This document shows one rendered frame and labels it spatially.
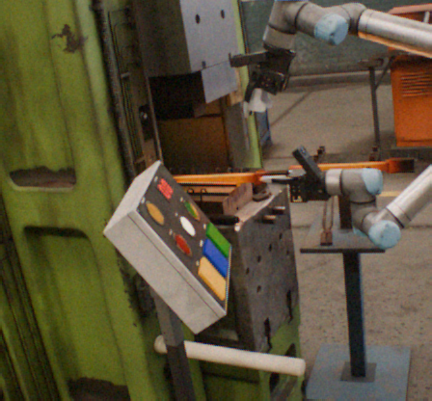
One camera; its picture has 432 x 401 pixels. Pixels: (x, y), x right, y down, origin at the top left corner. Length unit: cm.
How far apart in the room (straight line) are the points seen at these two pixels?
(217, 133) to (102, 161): 67
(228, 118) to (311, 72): 749
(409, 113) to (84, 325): 390
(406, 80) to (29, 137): 393
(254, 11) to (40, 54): 813
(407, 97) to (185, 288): 425
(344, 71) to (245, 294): 780
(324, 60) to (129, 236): 845
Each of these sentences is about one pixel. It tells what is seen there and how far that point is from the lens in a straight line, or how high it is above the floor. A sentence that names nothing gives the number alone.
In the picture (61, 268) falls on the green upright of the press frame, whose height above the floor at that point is 84.
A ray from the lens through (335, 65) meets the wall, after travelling 946.
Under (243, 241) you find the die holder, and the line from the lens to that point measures 177.
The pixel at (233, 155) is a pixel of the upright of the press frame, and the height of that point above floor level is 101.
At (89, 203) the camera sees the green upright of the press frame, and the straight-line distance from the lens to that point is 162.
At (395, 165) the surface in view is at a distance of 204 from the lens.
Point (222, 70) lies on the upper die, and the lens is 179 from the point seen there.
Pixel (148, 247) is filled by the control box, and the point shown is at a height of 112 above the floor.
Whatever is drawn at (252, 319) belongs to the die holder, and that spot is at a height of 61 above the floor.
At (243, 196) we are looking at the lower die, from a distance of 189.
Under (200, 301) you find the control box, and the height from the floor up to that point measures 100.
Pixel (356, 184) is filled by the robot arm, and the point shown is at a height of 101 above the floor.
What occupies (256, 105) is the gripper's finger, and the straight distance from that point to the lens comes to 157.
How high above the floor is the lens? 155
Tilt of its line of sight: 17 degrees down
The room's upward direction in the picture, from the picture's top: 9 degrees counter-clockwise
